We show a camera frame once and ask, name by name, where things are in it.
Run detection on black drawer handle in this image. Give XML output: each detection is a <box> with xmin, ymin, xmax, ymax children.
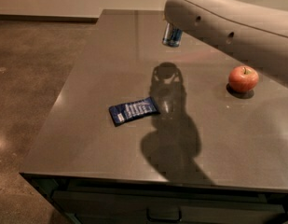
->
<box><xmin>146</xmin><ymin>208</ymin><xmax>182</xmax><ymax>223</ymax></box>

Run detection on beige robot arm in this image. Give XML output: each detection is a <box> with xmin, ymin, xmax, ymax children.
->
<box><xmin>164</xmin><ymin>0</ymin><xmax>288</xmax><ymax>86</ymax></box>

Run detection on blue snack wrapper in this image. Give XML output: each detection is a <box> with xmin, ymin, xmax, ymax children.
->
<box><xmin>108</xmin><ymin>97</ymin><xmax>160</xmax><ymax>126</ymax></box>

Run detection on red apple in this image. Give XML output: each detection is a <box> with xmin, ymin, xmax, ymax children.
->
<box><xmin>228</xmin><ymin>65</ymin><xmax>259</xmax><ymax>93</ymax></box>

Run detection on blue silver redbull can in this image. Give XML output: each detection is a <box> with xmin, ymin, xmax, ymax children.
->
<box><xmin>162</xmin><ymin>23</ymin><xmax>183</xmax><ymax>48</ymax></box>

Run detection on dark cabinet drawer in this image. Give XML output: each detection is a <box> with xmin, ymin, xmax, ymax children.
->
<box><xmin>52</xmin><ymin>191</ymin><xmax>288</xmax><ymax>224</ymax></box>

